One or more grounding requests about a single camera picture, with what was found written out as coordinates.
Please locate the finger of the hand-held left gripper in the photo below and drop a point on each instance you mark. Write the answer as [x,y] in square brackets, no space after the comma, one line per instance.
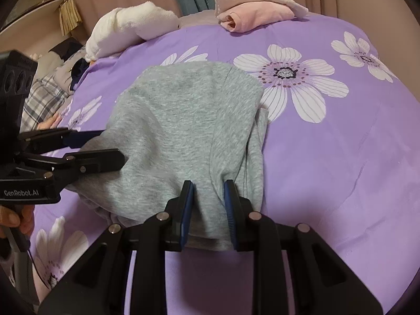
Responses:
[98,162]
[85,136]

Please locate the purple floral blanket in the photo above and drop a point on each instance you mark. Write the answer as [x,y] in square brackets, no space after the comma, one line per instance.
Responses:
[328,170]

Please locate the dark clothing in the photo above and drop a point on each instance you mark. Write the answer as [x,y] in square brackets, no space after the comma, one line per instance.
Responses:
[77,69]

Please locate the straw bundle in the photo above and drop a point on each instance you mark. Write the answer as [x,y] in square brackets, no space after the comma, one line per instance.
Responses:
[69,14]

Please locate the orange pink folded clothes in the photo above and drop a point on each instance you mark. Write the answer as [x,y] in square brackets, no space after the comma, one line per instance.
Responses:
[49,123]

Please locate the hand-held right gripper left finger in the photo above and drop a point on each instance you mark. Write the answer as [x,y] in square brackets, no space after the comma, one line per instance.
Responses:
[186,210]

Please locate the white shelf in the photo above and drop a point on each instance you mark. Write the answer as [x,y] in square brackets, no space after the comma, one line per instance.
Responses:
[29,3]

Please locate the person's left hand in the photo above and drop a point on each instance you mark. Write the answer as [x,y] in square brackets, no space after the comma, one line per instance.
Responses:
[13,218]

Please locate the pink folded garment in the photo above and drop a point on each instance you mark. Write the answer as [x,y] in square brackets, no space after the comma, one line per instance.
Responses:
[256,14]

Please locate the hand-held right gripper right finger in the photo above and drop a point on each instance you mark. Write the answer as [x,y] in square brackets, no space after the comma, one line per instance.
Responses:
[229,210]

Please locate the grey sweater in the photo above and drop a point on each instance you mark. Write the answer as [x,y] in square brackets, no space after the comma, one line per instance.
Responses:
[180,121]

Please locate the white fluffy folded garment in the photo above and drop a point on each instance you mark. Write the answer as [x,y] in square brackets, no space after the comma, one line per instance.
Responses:
[131,26]

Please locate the grey pillow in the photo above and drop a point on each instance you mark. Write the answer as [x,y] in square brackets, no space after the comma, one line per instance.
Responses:
[49,64]

